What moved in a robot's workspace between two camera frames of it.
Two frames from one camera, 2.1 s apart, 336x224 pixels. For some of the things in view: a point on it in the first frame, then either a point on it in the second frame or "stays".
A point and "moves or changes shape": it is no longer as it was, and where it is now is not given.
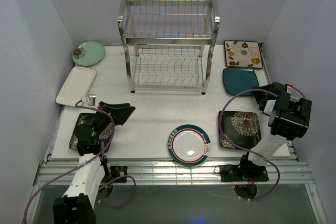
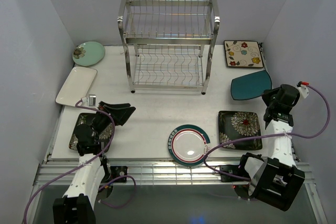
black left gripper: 120,115 stays
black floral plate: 242,128 stays
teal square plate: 236,80 moves or changes shape
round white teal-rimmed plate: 189,145 stays
